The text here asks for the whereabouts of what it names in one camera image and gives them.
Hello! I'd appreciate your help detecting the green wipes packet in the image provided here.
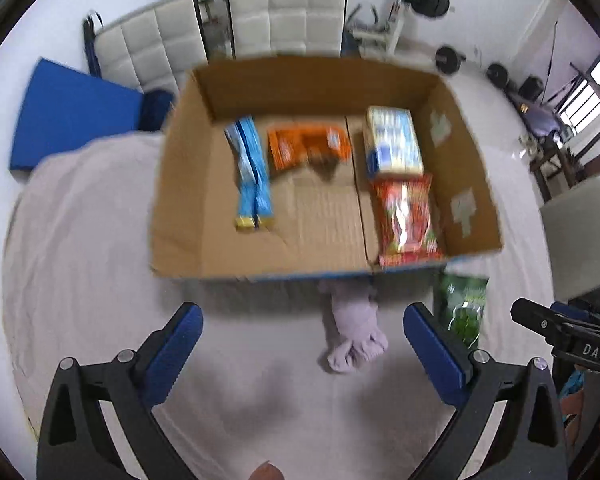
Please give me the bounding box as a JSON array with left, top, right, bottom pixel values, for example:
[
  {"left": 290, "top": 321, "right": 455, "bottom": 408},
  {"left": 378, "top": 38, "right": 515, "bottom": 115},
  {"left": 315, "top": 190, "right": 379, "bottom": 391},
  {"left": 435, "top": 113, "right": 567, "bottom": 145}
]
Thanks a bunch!
[{"left": 436, "top": 272, "right": 489, "bottom": 350}]

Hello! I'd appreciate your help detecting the lavender cloth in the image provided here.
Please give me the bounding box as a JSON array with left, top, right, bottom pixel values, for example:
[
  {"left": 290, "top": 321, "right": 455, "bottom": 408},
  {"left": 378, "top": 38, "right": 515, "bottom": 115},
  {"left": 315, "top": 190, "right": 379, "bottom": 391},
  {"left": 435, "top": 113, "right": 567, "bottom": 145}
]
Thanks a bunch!
[{"left": 318, "top": 278, "right": 389, "bottom": 374}]

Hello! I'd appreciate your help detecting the red floral wipes packet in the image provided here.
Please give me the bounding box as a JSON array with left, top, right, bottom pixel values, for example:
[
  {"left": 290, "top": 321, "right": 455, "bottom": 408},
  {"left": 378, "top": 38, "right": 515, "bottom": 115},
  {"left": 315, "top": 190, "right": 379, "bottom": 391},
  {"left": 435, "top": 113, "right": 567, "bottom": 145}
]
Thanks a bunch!
[{"left": 372, "top": 174, "right": 444, "bottom": 268}]

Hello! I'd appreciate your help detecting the blue long snack packet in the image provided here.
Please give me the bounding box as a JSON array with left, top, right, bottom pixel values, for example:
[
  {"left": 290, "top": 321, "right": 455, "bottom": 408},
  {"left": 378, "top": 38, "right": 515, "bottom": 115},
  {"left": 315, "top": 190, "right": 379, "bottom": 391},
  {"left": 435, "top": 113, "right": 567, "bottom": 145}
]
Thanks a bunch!
[{"left": 224, "top": 116, "right": 274, "bottom": 231}]

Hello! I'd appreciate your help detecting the orange snack packet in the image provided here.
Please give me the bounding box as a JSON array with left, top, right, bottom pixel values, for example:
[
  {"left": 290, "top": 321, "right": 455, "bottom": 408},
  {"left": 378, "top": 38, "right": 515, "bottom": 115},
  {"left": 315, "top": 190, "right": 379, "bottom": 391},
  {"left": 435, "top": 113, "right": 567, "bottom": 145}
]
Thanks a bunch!
[{"left": 268, "top": 124, "right": 352, "bottom": 172}]

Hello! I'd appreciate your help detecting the person's left hand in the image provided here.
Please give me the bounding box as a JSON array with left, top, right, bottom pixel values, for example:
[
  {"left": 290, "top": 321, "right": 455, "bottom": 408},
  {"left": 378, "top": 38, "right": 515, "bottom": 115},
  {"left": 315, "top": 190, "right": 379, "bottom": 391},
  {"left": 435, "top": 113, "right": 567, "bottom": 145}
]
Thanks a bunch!
[{"left": 249, "top": 462, "right": 285, "bottom": 480}]

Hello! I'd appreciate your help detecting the white tablecloth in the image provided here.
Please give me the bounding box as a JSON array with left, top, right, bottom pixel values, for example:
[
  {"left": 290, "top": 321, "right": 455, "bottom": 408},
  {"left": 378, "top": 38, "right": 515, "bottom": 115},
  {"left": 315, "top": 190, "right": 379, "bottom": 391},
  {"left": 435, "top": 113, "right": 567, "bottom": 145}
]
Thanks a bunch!
[{"left": 2, "top": 71, "right": 556, "bottom": 480}]

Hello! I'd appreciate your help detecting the grey chair at right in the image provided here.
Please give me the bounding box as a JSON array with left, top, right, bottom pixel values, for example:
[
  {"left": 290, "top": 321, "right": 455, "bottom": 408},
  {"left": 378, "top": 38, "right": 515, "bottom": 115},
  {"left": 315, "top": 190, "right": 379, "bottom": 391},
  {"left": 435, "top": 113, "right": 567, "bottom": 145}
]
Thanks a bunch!
[{"left": 540, "top": 179, "right": 600, "bottom": 302}]

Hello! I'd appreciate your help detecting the cardboard box with blue print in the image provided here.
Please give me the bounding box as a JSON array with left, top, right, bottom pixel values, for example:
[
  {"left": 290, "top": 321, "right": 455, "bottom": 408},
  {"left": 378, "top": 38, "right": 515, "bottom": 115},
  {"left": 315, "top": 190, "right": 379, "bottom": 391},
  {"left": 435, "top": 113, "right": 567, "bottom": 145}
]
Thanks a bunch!
[{"left": 149, "top": 56, "right": 503, "bottom": 278}]

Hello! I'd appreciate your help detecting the blue foam mat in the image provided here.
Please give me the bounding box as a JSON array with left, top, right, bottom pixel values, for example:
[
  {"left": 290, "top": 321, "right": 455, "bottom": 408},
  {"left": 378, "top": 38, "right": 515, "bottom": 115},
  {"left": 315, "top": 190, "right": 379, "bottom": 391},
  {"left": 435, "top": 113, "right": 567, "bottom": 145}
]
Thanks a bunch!
[{"left": 8, "top": 56, "right": 176, "bottom": 174}]

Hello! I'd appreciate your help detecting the black dumbbell on floor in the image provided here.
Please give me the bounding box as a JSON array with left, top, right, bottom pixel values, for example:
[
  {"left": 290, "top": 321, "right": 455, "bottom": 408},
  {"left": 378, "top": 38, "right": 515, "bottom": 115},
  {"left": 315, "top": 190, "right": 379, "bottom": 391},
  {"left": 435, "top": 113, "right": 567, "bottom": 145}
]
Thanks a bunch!
[{"left": 434, "top": 44, "right": 545, "bottom": 102}]

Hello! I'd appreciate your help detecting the white padded chair left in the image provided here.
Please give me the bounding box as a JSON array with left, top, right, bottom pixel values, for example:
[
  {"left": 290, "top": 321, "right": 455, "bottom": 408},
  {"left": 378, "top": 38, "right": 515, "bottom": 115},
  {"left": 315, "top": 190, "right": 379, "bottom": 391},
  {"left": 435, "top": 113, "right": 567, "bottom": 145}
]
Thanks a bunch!
[{"left": 82, "top": 0, "right": 208, "bottom": 94}]

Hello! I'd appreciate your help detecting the white padded chair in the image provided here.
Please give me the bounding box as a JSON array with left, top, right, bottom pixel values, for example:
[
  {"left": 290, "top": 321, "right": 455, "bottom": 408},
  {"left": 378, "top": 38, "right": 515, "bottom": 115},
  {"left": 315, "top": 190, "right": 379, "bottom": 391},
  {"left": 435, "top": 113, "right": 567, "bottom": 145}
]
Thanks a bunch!
[
  {"left": 82, "top": 0, "right": 208, "bottom": 94},
  {"left": 227, "top": 0, "right": 347, "bottom": 58}
]

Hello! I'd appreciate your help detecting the white padded chair centre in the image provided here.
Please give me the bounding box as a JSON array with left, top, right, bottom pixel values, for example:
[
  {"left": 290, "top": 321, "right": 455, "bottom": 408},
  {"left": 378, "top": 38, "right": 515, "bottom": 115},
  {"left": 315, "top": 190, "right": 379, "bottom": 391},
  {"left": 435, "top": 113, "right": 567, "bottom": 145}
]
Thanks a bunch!
[{"left": 227, "top": 0, "right": 347, "bottom": 58}]

